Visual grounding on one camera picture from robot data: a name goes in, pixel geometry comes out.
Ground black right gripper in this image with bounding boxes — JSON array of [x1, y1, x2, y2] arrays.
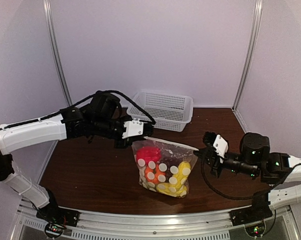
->
[[193, 147, 259, 179]]

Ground clear zip top bag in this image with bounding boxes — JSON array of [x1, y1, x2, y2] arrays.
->
[[132, 137, 198, 199]]

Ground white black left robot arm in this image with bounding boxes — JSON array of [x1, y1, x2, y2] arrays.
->
[[0, 90, 144, 222]]

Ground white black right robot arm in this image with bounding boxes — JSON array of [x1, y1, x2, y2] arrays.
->
[[193, 131, 301, 221]]

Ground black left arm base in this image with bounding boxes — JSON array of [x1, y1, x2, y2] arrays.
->
[[32, 204, 80, 228]]

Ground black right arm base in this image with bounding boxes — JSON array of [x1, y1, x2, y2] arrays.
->
[[229, 206, 273, 226]]

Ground purple fake grapes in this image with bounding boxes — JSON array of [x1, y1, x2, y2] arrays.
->
[[159, 157, 182, 182]]

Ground yellow fake banana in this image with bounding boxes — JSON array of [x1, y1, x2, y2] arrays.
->
[[156, 161, 192, 198]]

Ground red fake food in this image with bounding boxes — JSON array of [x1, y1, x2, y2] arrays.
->
[[136, 146, 162, 164]]

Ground orange fake food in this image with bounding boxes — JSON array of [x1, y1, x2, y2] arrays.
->
[[144, 166, 166, 185]]

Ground white plastic perforated basket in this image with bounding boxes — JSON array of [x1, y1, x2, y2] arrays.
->
[[132, 91, 194, 132]]

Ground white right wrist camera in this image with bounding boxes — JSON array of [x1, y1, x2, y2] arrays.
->
[[203, 131, 229, 159]]

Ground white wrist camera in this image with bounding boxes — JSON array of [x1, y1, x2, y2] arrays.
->
[[203, 131, 229, 159], [122, 119, 154, 139]]

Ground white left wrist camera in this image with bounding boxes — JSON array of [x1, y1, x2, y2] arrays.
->
[[122, 119, 154, 139]]

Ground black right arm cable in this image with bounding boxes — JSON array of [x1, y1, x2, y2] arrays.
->
[[200, 157, 281, 200]]

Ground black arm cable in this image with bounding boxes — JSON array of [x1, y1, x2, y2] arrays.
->
[[200, 157, 281, 200], [2, 89, 157, 130]]

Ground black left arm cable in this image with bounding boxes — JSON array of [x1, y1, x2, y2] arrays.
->
[[2, 89, 157, 130]]

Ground aluminium front rail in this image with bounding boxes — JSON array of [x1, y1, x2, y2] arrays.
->
[[8, 199, 301, 240]]

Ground left aluminium corner post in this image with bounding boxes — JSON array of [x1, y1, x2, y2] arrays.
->
[[43, 0, 73, 107]]

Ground aluminium corner post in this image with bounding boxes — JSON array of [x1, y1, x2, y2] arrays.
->
[[43, 0, 73, 107], [232, 0, 263, 113]]

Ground right aluminium corner post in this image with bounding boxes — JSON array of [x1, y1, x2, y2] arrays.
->
[[232, 0, 263, 113]]

